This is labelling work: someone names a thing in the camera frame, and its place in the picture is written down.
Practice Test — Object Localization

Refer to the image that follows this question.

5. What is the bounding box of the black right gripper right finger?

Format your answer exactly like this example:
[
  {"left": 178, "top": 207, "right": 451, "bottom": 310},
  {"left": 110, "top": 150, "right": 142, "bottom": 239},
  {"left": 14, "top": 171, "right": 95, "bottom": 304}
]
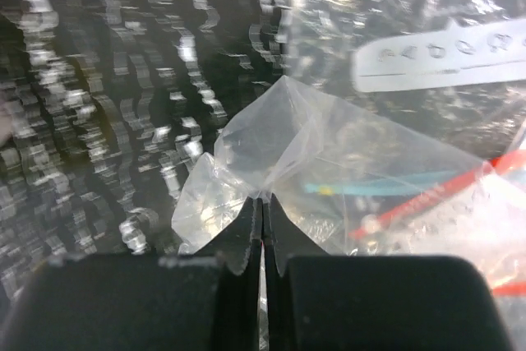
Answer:
[{"left": 262, "top": 199, "right": 514, "bottom": 350}]

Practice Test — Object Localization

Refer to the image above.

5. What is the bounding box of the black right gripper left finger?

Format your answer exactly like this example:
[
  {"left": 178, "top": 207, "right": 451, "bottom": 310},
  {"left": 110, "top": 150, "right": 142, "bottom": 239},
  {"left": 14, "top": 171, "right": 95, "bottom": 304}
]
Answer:
[{"left": 1, "top": 199, "right": 262, "bottom": 350}]

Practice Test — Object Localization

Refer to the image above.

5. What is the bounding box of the clear bag orange zipper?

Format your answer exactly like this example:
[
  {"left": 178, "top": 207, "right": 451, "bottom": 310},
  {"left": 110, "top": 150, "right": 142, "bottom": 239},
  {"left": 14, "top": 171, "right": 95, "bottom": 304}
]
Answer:
[{"left": 172, "top": 77, "right": 525, "bottom": 297}]

